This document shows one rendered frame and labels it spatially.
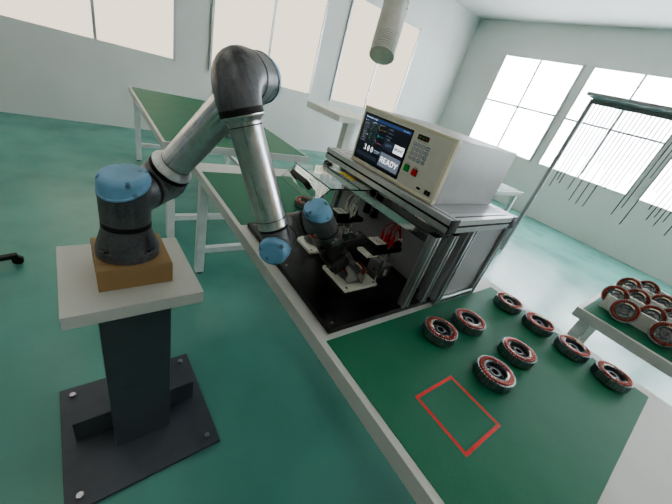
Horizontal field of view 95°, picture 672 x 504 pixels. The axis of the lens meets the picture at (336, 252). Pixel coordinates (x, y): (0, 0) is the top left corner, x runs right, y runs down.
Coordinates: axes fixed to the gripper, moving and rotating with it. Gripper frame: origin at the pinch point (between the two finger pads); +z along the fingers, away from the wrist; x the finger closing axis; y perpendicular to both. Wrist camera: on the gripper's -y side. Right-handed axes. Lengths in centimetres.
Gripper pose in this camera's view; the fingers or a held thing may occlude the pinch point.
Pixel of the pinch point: (352, 270)
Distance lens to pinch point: 113.1
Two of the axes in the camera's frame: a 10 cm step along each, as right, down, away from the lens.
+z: 2.9, 6.0, 7.5
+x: 5.5, 5.4, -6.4
